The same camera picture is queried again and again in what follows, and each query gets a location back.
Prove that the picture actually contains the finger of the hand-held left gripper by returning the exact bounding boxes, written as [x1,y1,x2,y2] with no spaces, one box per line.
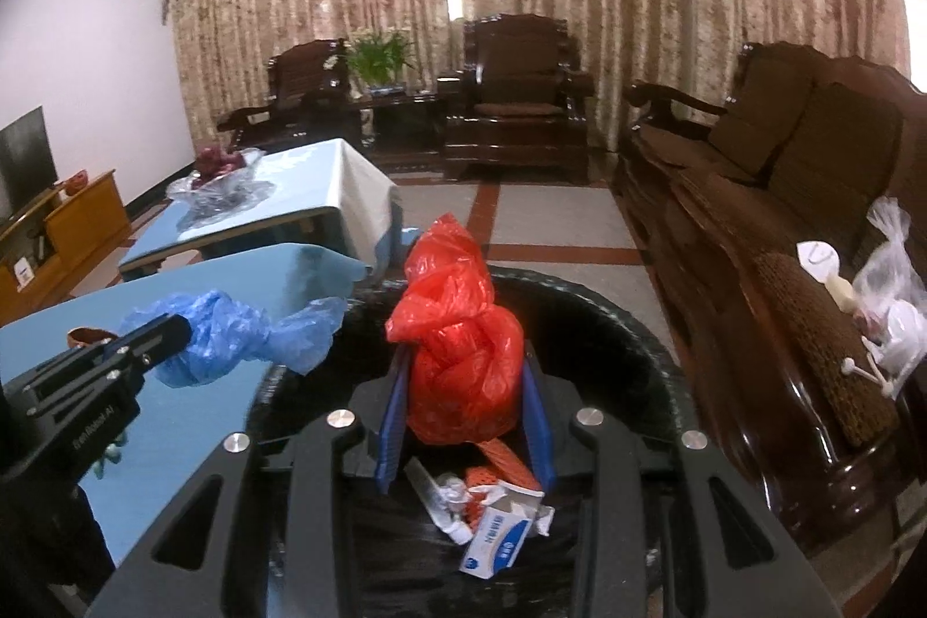
[14,312,196,402]

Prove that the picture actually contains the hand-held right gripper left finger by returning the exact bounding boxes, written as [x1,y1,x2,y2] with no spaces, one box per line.
[101,346,417,618]

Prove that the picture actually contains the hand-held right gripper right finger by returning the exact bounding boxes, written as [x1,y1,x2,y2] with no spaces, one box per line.
[520,353,845,618]

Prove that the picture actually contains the orange foam fruit net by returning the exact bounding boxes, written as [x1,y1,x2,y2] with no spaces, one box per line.
[463,465,508,521]
[484,439,543,495]

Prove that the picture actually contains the blue plastic bag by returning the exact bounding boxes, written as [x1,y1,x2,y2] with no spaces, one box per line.
[116,288,349,389]

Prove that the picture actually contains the clear plastic wrapper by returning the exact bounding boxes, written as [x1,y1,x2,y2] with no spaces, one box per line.
[404,459,446,528]

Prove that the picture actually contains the black lined trash bin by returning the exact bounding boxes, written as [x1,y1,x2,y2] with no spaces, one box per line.
[244,262,700,618]

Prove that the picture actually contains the red plastic bag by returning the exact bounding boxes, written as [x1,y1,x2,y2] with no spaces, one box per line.
[386,213,526,445]

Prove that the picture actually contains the white box with blue print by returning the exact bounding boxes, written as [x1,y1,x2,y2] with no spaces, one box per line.
[459,484,546,579]

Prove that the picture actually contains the blue tablecloth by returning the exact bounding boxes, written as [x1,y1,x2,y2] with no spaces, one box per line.
[0,242,370,503]

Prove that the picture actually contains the wooden television cabinet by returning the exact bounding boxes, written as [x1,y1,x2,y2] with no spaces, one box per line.
[0,169,135,326]

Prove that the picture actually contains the glass fruit bowl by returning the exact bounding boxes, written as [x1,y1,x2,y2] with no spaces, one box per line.
[188,147,269,198]

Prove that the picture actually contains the low table with blue cover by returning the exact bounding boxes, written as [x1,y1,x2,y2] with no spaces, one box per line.
[118,138,403,282]

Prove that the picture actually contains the black flat television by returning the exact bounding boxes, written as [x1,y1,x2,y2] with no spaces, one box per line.
[0,107,59,221]

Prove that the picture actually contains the dark wooden sofa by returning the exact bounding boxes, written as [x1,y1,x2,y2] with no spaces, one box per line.
[612,41,927,557]

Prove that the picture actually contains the dark wooden armchair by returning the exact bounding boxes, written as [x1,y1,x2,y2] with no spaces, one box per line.
[216,39,363,152]
[438,13,596,185]

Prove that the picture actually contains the dark wooden side table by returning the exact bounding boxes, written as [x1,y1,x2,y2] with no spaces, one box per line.
[355,89,446,156]

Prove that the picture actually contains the white plastic sticks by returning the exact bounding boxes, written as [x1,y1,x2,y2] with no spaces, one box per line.
[840,335,903,398]

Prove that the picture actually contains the green potted plant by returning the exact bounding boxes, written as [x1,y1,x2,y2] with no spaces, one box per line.
[344,30,417,87]

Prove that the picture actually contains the white plastic bag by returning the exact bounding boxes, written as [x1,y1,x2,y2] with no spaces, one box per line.
[869,299,927,373]

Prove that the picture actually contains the clear plastic bag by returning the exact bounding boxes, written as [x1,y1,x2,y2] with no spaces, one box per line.
[853,198,927,337]

